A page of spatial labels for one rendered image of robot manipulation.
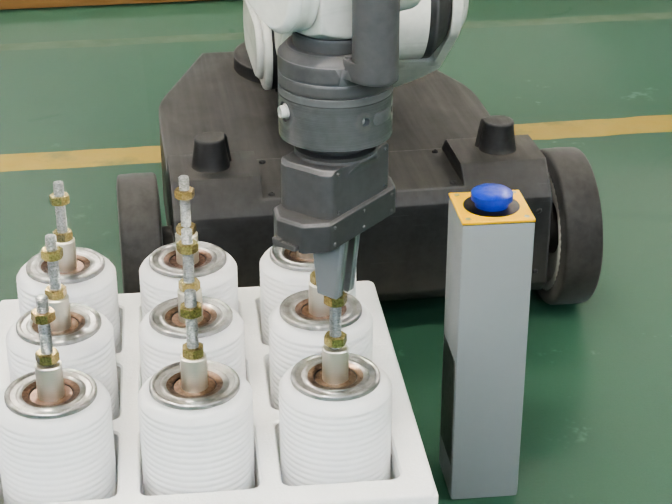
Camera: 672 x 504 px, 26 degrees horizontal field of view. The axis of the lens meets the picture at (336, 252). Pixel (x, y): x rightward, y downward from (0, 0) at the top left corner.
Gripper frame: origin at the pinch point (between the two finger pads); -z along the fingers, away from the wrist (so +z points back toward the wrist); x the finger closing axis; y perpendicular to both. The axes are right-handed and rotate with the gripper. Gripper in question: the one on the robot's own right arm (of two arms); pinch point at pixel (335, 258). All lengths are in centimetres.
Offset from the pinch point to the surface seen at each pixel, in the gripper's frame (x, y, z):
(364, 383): 0.2, -2.8, -10.9
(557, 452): 35, -4, -36
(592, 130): 123, 36, -36
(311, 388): -2.9, 0.3, -11.0
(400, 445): 3.6, -4.3, -18.3
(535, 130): 118, 44, -36
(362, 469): -2.0, -4.2, -17.7
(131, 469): -12.7, 12.1, -18.3
